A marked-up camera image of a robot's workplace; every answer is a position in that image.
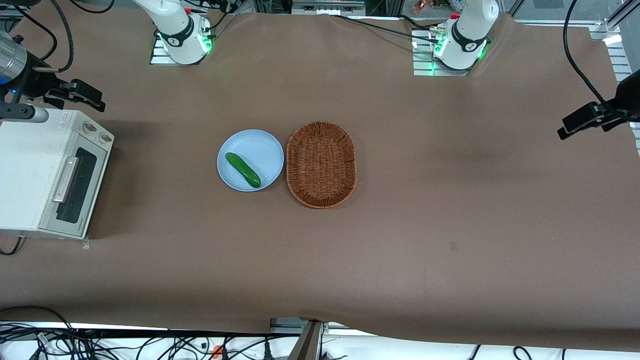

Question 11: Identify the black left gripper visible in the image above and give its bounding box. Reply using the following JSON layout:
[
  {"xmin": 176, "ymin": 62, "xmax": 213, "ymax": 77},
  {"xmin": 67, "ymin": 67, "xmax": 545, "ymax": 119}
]
[{"xmin": 557, "ymin": 69, "xmax": 640, "ymax": 141}]

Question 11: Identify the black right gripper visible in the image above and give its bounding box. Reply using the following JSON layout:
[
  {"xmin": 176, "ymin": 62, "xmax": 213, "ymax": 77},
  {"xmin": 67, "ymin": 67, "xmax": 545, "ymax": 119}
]
[{"xmin": 0, "ymin": 49, "xmax": 107, "ymax": 113}]

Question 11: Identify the white toaster oven body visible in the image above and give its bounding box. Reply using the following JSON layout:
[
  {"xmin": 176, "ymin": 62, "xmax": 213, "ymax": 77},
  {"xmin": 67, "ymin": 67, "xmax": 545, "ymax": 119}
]
[{"xmin": 0, "ymin": 108, "xmax": 115, "ymax": 241}]

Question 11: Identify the brown table cover sheet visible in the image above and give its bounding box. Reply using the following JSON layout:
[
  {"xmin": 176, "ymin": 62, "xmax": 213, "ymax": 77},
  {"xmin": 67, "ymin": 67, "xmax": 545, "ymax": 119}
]
[{"xmin": 0, "ymin": 11, "xmax": 640, "ymax": 352}]

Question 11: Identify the green cucumber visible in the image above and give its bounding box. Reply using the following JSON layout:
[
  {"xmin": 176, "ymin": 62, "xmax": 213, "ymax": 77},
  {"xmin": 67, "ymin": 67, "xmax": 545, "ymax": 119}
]
[{"xmin": 225, "ymin": 152, "xmax": 262, "ymax": 189}]

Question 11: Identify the light blue round plate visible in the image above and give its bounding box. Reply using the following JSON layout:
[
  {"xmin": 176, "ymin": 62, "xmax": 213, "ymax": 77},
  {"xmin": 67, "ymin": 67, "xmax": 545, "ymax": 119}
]
[{"xmin": 216, "ymin": 129, "xmax": 285, "ymax": 193}]

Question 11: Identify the brown wicker basket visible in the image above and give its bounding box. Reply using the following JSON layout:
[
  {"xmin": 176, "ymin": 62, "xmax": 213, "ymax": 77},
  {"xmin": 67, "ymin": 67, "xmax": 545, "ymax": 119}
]
[{"xmin": 285, "ymin": 120, "xmax": 357, "ymax": 210}]

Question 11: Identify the grey metal box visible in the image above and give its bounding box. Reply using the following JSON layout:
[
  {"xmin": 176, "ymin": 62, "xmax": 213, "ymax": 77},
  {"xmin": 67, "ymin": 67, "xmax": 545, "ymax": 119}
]
[{"xmin": 291, "ymin": 0, "xmax": 367, "ymax": 16}]

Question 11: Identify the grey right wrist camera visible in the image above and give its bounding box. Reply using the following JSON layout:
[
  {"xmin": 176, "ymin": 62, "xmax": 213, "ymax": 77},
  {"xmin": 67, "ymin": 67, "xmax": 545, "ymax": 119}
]
[{"xmin": 0, "ymin": 102, "xmax": 50, "ymax": 125}]

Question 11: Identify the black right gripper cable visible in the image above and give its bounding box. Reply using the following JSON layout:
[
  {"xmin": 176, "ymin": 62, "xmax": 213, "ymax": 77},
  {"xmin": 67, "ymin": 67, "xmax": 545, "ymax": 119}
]
[{"xmin": 10, "ymin": 0, "xmax": 76, "ymax": 74}]

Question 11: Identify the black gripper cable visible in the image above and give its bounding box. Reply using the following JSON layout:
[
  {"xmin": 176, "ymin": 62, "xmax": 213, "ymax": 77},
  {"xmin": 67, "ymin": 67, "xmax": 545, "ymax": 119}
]
[
  {"xmin": 562, "ymin": 0, "xmax": 617, "ymax": 108},
  {"xmin": 10, "ymin": 0, "xmax": 76, "ymax": 74}
]

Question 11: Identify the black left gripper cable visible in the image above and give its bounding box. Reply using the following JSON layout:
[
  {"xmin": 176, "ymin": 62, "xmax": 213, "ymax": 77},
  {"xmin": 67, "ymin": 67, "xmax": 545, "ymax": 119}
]
[{"xmin": 562, "ymin": 0, "xmax": 617, "ymax": 108}]

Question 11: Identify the aluminium frame rail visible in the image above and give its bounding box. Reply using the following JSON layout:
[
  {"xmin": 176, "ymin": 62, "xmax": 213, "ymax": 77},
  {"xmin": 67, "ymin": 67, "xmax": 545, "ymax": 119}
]
[{"xmin": 589, "ymin": 0, "xmax": 640, "ymax": 151}]

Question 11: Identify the oven door with metal handle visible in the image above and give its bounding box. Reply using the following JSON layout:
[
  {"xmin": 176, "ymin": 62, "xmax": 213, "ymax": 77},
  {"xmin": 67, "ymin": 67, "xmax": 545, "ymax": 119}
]
[{"xmin": 38, "ymin": 145, "xmax": 112, "ymax": 240}]

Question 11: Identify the black oven power cable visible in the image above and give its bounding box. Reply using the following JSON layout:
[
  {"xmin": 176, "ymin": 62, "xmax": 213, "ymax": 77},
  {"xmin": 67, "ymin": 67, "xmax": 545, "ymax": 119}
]
[{"xmin": 0, "ymin": 235, "xmax": 25, "ymax": 257}]

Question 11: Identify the black floor cable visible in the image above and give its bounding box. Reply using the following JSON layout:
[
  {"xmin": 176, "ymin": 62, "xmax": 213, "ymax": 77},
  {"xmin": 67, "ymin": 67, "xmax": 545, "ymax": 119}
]
[{"xmin": 0, "ymin": 305, "xmax": 76, "ymax": 332}]

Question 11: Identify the black arm base cable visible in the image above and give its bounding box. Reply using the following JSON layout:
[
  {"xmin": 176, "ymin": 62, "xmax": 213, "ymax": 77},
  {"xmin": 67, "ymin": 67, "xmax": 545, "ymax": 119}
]
[{"xmin": 330, "ymin": 14, "xmax": 446, "ymax": 45}]

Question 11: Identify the aluminium frame profile post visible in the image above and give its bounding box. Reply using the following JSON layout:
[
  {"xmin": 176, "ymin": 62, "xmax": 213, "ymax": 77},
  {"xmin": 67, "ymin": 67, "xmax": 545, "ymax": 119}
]
[{"xmin": 270, "ymin": 317, "xmax": 332, "ymax": 360}]

